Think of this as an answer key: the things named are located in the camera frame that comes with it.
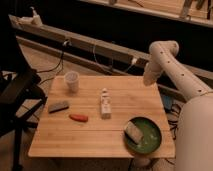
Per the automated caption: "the orange carrot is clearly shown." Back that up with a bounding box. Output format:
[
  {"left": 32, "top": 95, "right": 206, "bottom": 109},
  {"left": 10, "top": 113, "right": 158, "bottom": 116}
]
[{"left": 69, "top": 114, "right": 88, "bottom": 122}]

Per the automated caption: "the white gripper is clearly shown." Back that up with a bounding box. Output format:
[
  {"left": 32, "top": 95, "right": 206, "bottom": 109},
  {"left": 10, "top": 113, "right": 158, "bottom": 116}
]
[{"left": 143, "top": 61, "right": 163, "bottom": 86}]

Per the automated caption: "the black chair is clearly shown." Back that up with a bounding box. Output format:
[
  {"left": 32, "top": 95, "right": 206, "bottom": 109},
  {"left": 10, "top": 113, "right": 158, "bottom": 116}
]
[{"left": 0, "top": 70, "right": 47, "bottom": 171}]

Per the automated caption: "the blue box under table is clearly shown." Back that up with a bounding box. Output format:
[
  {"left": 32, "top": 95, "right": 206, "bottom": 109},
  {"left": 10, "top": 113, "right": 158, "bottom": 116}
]
[{"left": 161, "top": 95, "right": 173, "bottom": 110}]

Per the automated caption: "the black floor cable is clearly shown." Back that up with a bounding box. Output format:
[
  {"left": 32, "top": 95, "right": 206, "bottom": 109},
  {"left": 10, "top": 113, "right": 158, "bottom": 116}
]
[{"left": 35, "top": 41, "right": 69, "bottom": 86}]

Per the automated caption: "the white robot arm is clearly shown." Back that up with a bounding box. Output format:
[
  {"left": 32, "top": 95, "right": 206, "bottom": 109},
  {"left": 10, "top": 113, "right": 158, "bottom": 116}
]
[{"left": 143, "top": 41, "right": 213, "bottom": 171}]

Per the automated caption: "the green plate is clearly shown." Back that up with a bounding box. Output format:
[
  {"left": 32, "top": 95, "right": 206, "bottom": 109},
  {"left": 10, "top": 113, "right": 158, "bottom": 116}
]
[{"left": 124, "top": 117, "right": 162, "bottom": 154}]

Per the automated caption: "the white plug on beam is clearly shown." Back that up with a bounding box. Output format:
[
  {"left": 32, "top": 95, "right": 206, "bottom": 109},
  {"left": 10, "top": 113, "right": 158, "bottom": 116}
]
[{"left": 131, "top": 57, "right": 138, "bottom": 65}]

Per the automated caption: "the white tube bottle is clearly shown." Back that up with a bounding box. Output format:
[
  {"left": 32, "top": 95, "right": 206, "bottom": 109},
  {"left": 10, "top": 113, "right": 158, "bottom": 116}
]
[{"left": 101, "top": 88, "right": 111, "bottom": 119}]

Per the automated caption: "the white spray bottle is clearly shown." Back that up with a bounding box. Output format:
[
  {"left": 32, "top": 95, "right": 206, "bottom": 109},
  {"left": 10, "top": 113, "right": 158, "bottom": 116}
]
[{"left": 30, "top": 6, "right": 43, "bottom": 27}]

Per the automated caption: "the translucent plastic cup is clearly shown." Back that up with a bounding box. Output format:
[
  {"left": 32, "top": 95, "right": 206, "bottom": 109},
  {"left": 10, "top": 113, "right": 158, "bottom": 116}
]
[{"left": 64, "top": 71, "right": 79, "bottom": 93}]

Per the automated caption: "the grey sponge on plate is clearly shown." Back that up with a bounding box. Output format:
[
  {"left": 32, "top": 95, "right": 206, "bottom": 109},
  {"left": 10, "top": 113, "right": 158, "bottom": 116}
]
[{"left": 124, "top": 122, "right": 143, "bottom": 144}]

